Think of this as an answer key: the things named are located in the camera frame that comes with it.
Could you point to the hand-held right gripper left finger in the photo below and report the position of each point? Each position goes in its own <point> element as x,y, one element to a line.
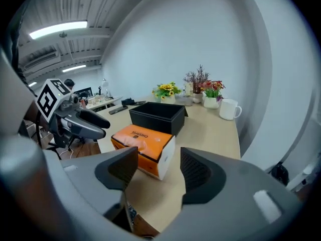
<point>118,168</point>

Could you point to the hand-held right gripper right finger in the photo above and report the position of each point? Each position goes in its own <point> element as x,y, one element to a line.
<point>200,177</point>

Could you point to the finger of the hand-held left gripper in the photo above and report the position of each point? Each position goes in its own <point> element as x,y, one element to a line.
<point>86,129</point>
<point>96,119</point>

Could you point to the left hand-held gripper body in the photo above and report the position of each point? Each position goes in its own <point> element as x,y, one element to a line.
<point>47,100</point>

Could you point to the orange tissue packet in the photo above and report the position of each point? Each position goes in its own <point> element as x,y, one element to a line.
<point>143,139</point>

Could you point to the black container box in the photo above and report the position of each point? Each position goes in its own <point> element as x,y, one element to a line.
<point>160,122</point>

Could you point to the white desk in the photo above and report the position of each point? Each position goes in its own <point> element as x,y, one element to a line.
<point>105,102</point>

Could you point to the computer monitor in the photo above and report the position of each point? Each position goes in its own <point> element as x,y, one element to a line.
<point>84,92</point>

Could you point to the black pouch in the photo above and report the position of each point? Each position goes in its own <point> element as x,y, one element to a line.
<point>127,102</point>

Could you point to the white desk lamp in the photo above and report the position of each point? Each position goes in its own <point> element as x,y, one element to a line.
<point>105,84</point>

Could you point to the ceiling air conditioner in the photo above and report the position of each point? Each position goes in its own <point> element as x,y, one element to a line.
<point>41,60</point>

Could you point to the short ceiling light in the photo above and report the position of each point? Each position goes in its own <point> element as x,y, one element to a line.
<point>74,68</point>

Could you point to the flat black tablet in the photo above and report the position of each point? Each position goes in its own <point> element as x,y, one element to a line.
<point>140,103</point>

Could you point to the round ceiling fixture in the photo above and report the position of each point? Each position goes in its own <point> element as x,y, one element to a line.
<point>63,34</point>

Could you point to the long ceiling light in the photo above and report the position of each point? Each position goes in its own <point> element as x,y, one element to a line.
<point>59,29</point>

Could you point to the white mug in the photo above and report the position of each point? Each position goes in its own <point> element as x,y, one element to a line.
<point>228,109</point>

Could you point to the sunflowers in pot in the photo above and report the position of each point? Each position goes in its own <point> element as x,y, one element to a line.
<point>166,90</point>

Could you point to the grey dish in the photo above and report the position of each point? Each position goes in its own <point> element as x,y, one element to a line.
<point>185,101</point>

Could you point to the black bag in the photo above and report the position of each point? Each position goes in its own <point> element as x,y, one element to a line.
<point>279,173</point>

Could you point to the red flowers in white pot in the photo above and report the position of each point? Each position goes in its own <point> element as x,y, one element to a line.
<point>212,94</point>

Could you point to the small clear bottle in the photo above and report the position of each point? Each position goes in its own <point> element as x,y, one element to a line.
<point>188,88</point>

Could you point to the dried purple plant in vase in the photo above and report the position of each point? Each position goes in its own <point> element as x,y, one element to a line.
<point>198,80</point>

